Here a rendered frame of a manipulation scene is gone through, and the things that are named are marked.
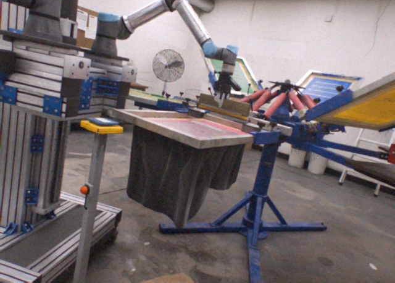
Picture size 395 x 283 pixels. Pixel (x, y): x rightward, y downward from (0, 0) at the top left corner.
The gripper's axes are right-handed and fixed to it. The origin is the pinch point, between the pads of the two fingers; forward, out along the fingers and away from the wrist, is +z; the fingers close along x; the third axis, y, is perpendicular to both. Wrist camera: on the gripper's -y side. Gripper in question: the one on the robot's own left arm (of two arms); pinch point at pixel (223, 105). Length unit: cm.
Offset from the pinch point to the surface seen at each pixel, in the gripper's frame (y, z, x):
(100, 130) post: 5, 15, 80
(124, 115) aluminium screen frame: 19, 12, 57
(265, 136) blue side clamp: -30.5, 10.2, -1.0
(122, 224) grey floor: 65, 109, 4
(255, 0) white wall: 241, -182, -415
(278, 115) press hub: -4, 4, -79
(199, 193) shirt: -21, 41, 38
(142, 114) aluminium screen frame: 25.2, 11.8, 39.6
